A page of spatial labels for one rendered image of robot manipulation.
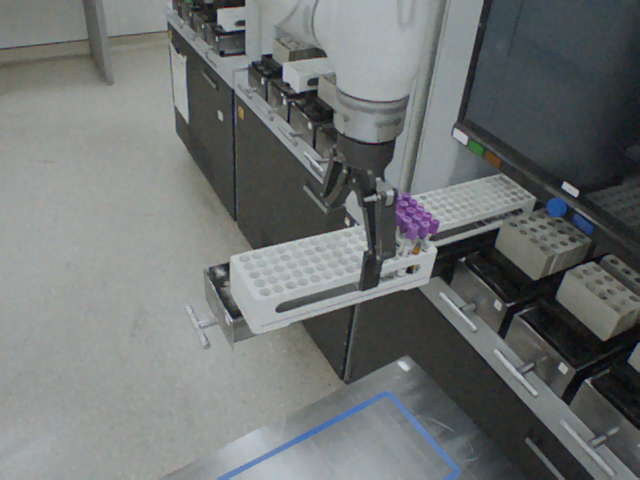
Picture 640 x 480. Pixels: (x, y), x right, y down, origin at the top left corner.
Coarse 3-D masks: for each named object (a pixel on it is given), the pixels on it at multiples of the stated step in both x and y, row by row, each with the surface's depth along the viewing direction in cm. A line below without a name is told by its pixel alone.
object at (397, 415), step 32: (352, 384) 77; (384, 384) 77; (416, 384) 78; (288, 416) 72; (320, 416) 72; (352, 416) 73; (384, 416) 73; (416, 416) 73; (448, 416) 74; (224, 448) 68; (256, 448) 68; (288, 448) 68; (320, 448) 69; (352, 448) 69; (384, 448) 69; (416, 448) 70; (448, 448) 70; (480, 448) 70
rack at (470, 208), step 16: (496, 176) 115; (432, 192) 109; (448, 192) 110; (464, 192) 110; (480, 192) 110; (496, 192) 111; (512, 192) 112; (528, 192) 111; (432, 208) 105; (448, 208) 105; (464, 208) 106; (480, 208) 105; (496, 208) 106; (512, 208) 108; (528, 208) 111; (448, 224) 101; (464, 224) 103; (480, 224) 111; (496, 224) 108; (448, 240) 104
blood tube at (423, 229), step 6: (426, 222) 81; (420, 228) 81; (426, 228) 80; (420, 234) 81; (426, 234) 81; (420, 240) 82; (414, 246) 83; (420, 246) 83; (414, 252) 84; (420, 252) 84; (414, 264) 85; (408, 270) 86
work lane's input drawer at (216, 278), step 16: (464, 240) 105; (480, 240) 108; (448, 256) 104; (464, 256) 106; (208, 272) 95; (224, 272) 94; (432, 272) 104; (208, 288) 95; (224, 288) 91; (208, 304) 98; (224, 304) 90; (192, 320) 93; (208, 320) 93; (224, 320) 90; (240, 320) 87; (304, 320) 94; (240, 336) 89
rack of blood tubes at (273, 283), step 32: (256, 256) 81; (288, 256) 81; (320, 256) 82; (352, 256) 82; (416, 256) 83; (256, 288) 75; (288, 288) 77; (320, 288) 77; (352, 288) 85; (384, 288) 84; (256, 320) 75; (288, 320) 78
